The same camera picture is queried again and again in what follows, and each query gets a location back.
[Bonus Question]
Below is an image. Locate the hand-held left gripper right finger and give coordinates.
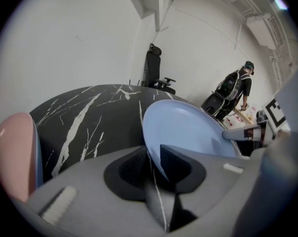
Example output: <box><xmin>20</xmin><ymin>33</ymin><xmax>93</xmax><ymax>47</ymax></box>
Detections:
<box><xmin>160</xmin><ymin>144</ymin><xmax>250</xmax><ymax>233</ymax></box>

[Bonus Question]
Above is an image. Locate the blue big plate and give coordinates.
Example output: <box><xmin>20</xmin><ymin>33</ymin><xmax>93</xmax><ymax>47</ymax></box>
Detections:
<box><xmin>30</xmin><ymin>118</ymin><xmax>44</xmax><ymax>190</ymax></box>
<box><xmin>143</xmin><ymin>99</ymin><xmax>237</xmax><ymax>182</ymax></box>

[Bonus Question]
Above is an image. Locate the white air conditioner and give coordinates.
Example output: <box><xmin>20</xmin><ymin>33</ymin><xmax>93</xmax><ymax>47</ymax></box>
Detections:
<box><xmin>246</xmin><ymin>13</ymin><xmax>278</xmax><ymax>50</ymax></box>

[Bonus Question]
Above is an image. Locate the black shell chair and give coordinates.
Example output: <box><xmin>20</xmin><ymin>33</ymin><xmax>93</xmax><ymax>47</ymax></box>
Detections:
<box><xmin>200</xmin><ymin>92</ymin><xmax>225</xmax><ymax>117</ymax></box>

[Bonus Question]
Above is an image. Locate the pink big plate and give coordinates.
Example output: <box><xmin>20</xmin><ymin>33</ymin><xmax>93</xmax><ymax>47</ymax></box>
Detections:
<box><xmin>0</xmin><ymin>112</ymin><xmax>37</xmax><ymax>203</ymax></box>

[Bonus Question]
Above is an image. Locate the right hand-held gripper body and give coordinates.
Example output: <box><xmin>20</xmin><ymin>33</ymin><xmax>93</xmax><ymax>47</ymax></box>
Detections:
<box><xmin>256</xmin><ymin>97</ymin><xmax>287</xmax><ymax>144</ymax></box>

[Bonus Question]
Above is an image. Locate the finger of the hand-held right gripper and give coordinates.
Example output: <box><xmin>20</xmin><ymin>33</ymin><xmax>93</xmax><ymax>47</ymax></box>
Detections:
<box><xmin>222</xmin><ymin>125</ymin><xmax>263</xmax><ymax>142</ymax></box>

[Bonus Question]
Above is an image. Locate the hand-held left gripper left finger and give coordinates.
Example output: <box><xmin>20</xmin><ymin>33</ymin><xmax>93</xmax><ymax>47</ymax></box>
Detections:
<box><xmin>27</xmin><ymin>146</ymin><xmax>164</xmax><ymax>234</ymax></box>

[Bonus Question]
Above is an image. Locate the light wooden table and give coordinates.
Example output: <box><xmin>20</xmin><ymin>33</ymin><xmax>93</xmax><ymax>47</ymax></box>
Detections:
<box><xmin>231</xmin><ymin>106</ymin><xmax>260</xmax><ymax>128</ymax></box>

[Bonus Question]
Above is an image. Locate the black office chair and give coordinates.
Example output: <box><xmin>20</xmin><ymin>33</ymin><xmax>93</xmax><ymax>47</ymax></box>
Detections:
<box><xmin>141</xmin><ymin>43</ymin><xmax>177</xmax><ymax>95</ymax></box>

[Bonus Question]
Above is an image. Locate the ceiling light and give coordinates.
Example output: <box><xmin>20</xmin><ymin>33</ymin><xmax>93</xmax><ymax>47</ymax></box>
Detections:
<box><xmin>274</xmin><ymin>0</ymin><xmax>289</xmax><ymax>11</ymax></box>

